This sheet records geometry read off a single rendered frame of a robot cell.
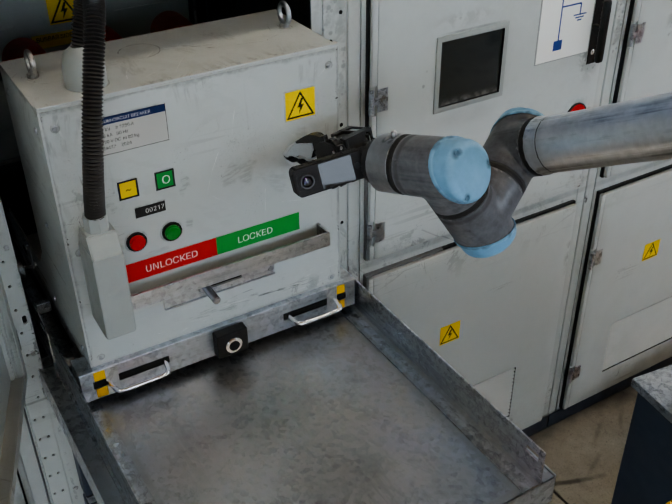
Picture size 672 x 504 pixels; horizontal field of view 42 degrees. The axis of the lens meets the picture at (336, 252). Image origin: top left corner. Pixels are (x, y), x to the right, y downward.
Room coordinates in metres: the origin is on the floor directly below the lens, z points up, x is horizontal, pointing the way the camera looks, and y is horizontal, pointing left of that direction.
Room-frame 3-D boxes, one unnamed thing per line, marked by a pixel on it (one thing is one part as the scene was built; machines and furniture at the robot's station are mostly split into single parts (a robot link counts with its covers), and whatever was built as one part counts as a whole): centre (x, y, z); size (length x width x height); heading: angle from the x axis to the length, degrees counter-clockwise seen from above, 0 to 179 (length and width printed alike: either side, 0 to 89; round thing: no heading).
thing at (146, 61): (1.47, 0.33, 1.15); 0.51 x 0.50 x 0.48; 31
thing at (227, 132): (1.25, 0.20, 1.15); 0.48 x 0.01 x 0.48; 121
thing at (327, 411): (1.08, 0.10, 0.82); 0.68 x 0.62 x 0.06; 31
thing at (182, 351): (1.26, 0.21, 0.90); 0.54 x 0.05 x 0.06; 121
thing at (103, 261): (1.08, 0.35, 1.14); 0.08 x 0.05 x 0.17; 31
